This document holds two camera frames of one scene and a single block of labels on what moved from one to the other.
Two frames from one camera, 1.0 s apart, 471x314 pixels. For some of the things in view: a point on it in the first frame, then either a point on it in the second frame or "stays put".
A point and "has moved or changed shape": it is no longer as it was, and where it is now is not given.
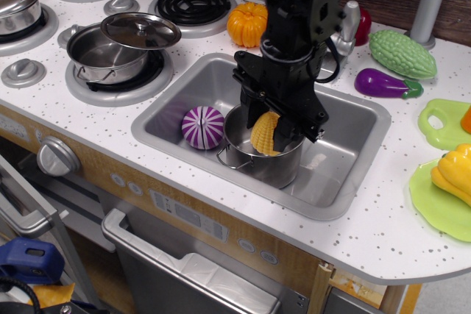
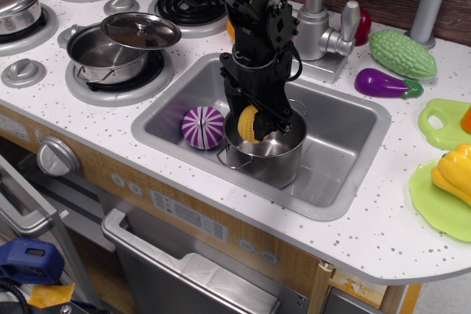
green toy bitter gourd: (397, 51) stays put
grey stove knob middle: (121, 3) stays put
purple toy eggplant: (373, 82) stays put
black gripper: (282, 78) to (260, 77)
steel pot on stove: (99, 60) stays put
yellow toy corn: (262, 134) has moved or changed shape
